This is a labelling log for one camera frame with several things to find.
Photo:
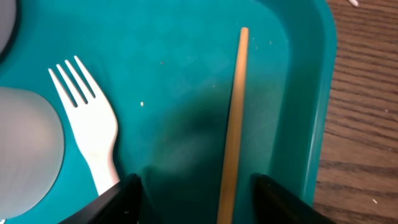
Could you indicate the teal plastic serving tray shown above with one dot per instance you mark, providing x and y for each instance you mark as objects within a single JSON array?
[{"x": 167, "y": 70}]

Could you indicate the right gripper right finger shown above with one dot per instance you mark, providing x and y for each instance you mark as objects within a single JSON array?
[{"x": 276, "y": 205}]

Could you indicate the white paper cup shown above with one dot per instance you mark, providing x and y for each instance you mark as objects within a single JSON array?
[{"x": 32, "y": 149}]

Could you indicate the white plastic fork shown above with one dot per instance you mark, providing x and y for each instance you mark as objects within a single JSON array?
[{"x": 93, "y": 122}]

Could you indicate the wooden skewer stick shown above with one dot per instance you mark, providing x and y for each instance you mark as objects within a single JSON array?
[{"x": 233, "y": 135}]

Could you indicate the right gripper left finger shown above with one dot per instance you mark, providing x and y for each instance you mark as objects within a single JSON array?
[{"x": 120, "y": 204}]

